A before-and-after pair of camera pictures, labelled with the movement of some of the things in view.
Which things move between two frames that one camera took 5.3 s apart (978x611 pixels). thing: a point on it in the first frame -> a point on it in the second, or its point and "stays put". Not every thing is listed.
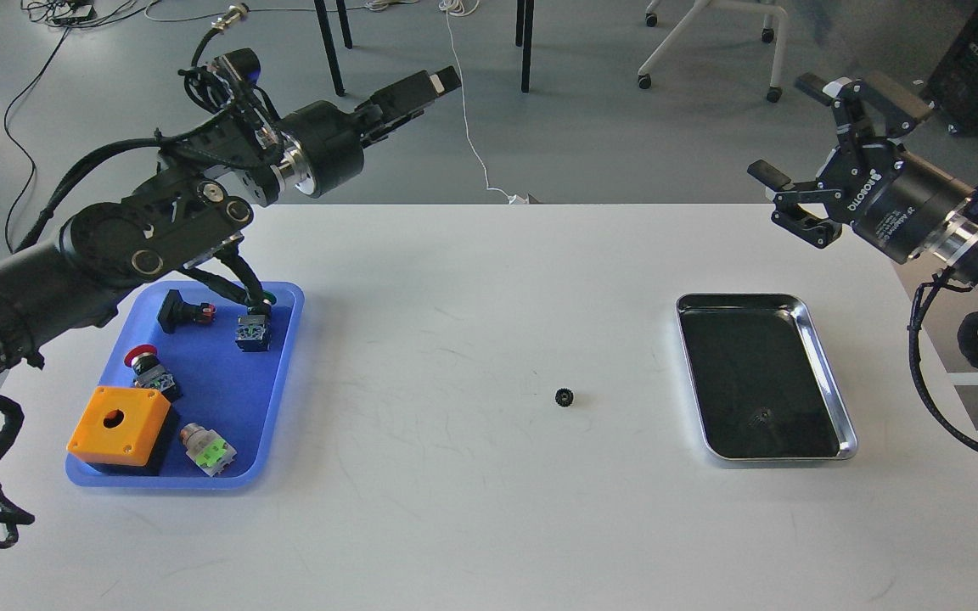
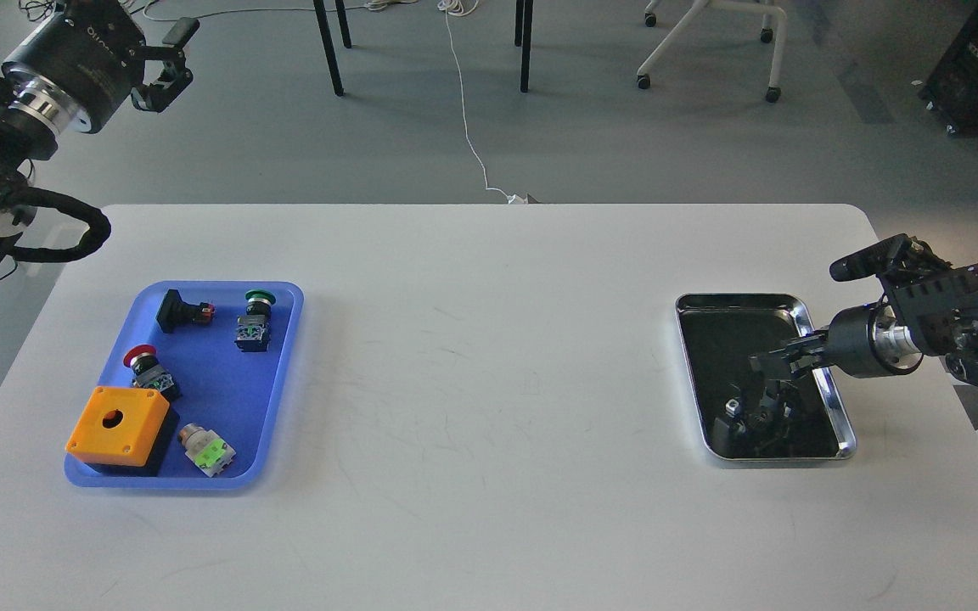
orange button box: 120,425 stays put
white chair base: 771,8 stays put
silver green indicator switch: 206,449 stays put
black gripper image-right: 905,211 -> 870,342
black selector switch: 176,313 stays put
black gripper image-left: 323,144 -> 78,67
